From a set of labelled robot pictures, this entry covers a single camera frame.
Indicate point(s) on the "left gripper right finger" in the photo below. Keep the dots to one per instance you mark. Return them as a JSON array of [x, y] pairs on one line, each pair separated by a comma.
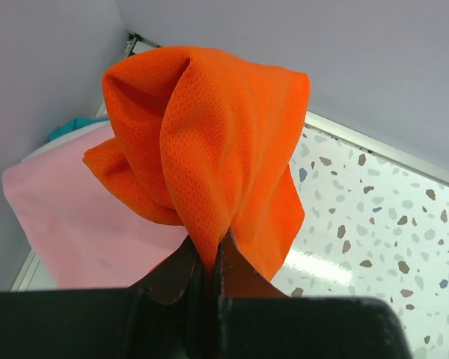
[[254, 319]]

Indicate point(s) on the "orange t shirt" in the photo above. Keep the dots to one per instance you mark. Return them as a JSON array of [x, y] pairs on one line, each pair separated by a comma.
[[203, 140]]

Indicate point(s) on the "white folded t shirt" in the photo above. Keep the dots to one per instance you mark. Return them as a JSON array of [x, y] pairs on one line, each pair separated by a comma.
[[30, 153]]

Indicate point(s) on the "pink folded t shirt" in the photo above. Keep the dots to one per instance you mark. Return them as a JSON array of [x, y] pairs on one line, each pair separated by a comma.
[[84, 236]]

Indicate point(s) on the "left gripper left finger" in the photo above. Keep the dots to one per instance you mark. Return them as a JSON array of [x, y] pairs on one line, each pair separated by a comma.
[[156, 317]]

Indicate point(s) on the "teal folded t shirt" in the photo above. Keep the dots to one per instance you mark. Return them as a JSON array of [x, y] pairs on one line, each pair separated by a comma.
[[75, 124]]

